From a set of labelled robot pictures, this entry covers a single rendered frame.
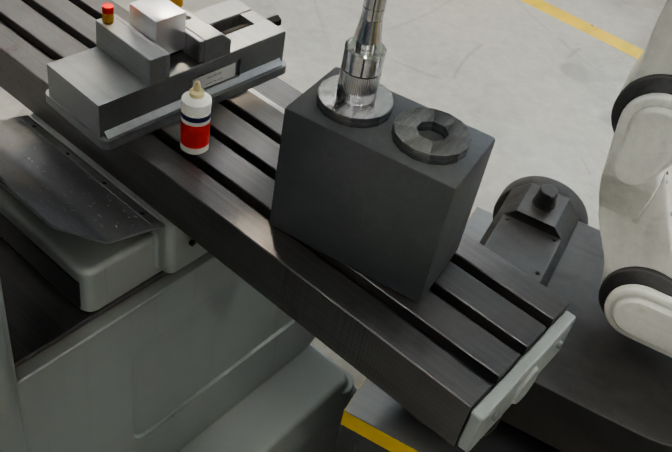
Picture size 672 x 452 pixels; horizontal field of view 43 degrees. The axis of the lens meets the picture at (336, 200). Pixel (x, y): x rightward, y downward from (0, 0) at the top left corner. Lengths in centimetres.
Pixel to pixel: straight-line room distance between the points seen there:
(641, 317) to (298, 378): 73
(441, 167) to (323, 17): 253
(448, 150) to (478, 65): 241
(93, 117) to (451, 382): 58
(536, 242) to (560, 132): 145
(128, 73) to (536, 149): 198
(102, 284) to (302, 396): 72
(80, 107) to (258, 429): 82
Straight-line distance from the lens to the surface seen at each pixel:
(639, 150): 131
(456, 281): 108
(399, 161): 93
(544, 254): 167
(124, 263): 122
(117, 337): 130
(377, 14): 92
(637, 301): 148
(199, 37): 123
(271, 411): 179
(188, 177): 115
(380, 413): 157
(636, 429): 150
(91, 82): 121
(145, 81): 120
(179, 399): 160
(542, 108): 321
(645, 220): 144
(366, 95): 96
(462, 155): 95
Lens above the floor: 167
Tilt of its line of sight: 41 degrees down
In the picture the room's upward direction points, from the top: 11 degrees clockwise
